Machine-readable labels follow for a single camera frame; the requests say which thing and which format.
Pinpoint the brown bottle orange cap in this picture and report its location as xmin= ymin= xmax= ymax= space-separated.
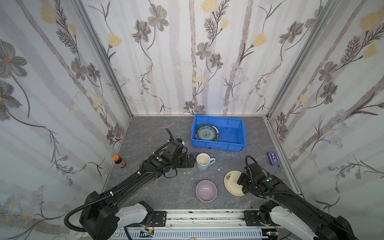
xmin=113 ymin=156 xmax=126 ymax=168

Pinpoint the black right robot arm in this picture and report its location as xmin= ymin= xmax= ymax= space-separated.
xmin=237 ymin=163 xmax=356 ymax=240

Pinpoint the green patterned small plate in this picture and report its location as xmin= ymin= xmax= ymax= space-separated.
xmin=195 ymin=124 xmax=220 ymax=142

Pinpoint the purple bowl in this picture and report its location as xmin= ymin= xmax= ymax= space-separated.
xmin=196 ymin=180 xmax=217 ymax=203

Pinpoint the blue plastic bin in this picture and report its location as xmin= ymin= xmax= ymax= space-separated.
xmin=191 ymin=115 xmax=247 ymax=152

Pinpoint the cream floral plate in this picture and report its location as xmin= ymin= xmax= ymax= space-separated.
xmin=224 ymin=170 xmax=248 ymax=197

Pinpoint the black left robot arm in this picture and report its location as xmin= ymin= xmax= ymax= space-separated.
xmin=80 ymin=139 xmax=196 ymax=240

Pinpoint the light blue mug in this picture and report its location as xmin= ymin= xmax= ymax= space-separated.
xmin=196 ymin=153 xmax=216 ymax=171

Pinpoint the black corrugated cable conduit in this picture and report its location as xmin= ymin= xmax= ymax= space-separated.
xmin=63 ymin=173 xmax=142 ymax=233

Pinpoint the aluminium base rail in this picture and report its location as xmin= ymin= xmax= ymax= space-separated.
xmin=119 ymin=208 xmax=328 ymax=240

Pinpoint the blue rectangular device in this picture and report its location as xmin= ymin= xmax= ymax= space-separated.
xmin=267 ymin=152 xmax=281 ymax=167

